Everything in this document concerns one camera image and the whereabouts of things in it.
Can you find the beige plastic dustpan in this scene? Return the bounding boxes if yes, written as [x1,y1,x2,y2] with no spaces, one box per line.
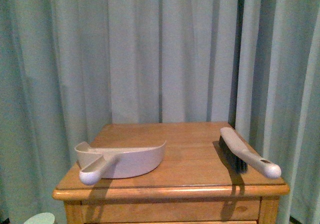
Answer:
[74,142,166,186]

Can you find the beige hand brush black bristles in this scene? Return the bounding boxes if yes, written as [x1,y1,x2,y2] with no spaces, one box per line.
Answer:
[219,127,282,179]

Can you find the teal curtain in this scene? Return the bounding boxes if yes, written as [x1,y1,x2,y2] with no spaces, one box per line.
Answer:
[0,0,320,224]

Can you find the pale green round object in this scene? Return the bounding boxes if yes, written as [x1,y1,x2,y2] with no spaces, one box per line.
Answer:
[23,212,57,224]

